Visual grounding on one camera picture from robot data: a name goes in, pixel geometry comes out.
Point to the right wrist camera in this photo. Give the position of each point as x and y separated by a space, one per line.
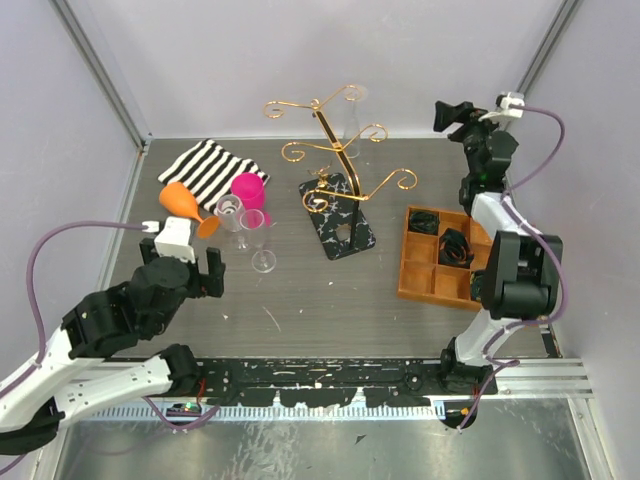
510 105

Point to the striped black white cloth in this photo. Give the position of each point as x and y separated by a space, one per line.
207 170

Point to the orange plastic wine glass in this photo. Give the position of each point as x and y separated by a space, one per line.
178 200

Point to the black mounting base plate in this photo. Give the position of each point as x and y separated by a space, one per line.
315 383

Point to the black coil centre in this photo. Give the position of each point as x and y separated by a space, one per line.
454 250

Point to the orange compartment tray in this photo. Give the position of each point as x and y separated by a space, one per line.
425 270

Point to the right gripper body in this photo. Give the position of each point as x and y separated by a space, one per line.
477 130

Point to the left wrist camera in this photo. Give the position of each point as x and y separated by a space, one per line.
174 240

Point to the clear champagne flute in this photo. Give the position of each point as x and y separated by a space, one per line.
351 135
253 222

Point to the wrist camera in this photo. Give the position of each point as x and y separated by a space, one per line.
510 105
174 240

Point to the black coil top left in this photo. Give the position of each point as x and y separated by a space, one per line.
423 222

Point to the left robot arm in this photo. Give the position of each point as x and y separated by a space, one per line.
101 325

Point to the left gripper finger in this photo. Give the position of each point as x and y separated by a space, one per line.
215 264
147 250

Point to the pink plastic wine glass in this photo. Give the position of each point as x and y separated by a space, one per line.
250 189

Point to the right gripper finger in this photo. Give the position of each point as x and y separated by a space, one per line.
460 133
447 114

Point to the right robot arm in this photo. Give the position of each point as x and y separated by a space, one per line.
486 198

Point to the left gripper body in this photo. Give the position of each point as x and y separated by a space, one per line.
204 285

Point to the black coil bottom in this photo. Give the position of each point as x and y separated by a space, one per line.
476 284

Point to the black coil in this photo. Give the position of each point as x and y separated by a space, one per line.
476 284
454 250
423 222

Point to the clear round wine glass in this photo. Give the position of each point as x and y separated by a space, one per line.
229 210

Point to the gold wine glass rack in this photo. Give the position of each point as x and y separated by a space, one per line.
333 200

